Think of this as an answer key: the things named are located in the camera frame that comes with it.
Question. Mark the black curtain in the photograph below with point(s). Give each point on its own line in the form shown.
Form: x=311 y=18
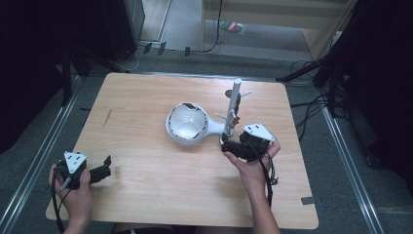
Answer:
x=383 y=81
x=29 y=65

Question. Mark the person's left hand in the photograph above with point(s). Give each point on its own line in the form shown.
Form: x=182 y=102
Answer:
x=76 y=203

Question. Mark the person's right hand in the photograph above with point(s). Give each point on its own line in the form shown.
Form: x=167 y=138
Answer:
x=251 y=172

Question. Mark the grey tape piece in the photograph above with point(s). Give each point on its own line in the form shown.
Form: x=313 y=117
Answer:
x=307 y=200

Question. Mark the black upright stand post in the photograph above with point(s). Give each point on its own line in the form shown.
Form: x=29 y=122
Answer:
x=66 y=78

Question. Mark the black cabinet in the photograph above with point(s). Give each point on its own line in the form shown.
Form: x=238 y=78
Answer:
x=125 y=26

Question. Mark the black stand leg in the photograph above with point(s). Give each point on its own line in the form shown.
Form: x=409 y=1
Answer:
x=300 y=70

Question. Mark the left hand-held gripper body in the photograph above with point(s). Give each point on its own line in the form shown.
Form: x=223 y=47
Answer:
x=75 y=170

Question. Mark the white key stand with bowl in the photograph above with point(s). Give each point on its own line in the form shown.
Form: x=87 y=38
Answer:
x=195 y=125

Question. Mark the dark round disc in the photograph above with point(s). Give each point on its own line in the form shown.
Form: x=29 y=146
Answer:
x=228 y=93

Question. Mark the metal floor rail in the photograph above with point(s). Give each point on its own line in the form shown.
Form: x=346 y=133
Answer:
x=350 y=169
x=35 y=162

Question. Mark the colourful packet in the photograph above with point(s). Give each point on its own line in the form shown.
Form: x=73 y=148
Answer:
x=233 y=27

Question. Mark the wooden shelf unit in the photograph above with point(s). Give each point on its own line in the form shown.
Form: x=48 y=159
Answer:
x=276 y=16

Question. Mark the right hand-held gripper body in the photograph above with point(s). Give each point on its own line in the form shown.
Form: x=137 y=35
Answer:
x=256 y=141

